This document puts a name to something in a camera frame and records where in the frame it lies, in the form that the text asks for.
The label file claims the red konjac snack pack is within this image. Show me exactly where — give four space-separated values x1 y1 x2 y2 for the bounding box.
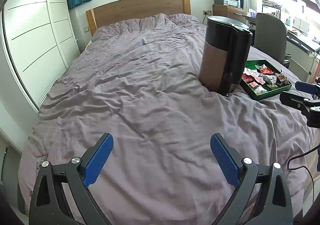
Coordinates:
255 64 274 75

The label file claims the pink My Melody snack pack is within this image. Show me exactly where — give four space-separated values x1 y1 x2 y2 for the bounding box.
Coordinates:
244 68 265 85

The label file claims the brown patterned snack bag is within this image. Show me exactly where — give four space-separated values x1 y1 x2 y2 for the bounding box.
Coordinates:
275 72 290 87

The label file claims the small olive snack pack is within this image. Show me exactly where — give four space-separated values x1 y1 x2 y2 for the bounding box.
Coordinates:
267 84 279 90

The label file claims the white blue snack bag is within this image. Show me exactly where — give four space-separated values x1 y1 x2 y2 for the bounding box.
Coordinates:
261 74 277 84

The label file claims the white desk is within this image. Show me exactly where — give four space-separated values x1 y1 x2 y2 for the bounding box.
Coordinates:
248 18 319 82

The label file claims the green snack tray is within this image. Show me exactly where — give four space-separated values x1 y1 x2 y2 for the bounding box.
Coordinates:
240 60 292 101

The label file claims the white green candy pack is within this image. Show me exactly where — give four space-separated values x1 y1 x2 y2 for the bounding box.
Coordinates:
254 86 267 95

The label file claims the small red orange snack pack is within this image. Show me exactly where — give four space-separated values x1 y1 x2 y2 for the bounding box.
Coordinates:
248 81 260 90

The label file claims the dark red flat snack pack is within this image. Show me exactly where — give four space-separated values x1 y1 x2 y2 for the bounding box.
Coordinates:
242 74 255 84

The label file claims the grey office chair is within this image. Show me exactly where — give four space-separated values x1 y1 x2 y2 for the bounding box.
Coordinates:
254 13 290 68

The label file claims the black and steel electric kettle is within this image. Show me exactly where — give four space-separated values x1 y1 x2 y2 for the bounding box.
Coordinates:
199 16 253 95

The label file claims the wooden drawer cabinet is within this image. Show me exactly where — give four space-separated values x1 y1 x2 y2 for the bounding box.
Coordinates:
213 4 247 24

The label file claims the purple duvet cover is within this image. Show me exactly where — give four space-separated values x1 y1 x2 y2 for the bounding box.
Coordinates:
18 14 319 224

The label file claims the white wardrobe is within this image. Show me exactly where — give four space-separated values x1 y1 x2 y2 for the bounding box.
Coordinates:
3 0 80 108

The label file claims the wooden headboard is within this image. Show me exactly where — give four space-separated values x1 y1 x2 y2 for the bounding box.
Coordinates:
86 0 191 35

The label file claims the black cable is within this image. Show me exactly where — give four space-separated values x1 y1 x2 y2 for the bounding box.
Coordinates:
286 143 320 210

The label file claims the wall power socket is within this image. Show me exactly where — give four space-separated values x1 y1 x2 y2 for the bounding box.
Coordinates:
203 10 212 16

